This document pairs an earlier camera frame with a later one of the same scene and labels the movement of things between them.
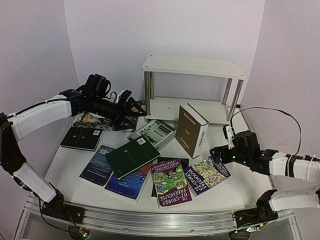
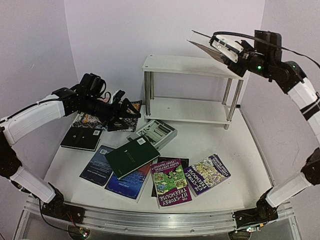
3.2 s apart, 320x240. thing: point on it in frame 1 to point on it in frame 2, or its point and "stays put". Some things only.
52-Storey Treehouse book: [205, 174] stays put
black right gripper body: [219, 153] to [234, 64]
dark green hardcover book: [131, 156] stays put
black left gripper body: [108, 110] stays put
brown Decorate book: [191, 129] to [203, 41]
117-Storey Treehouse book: [170, 183] stays put
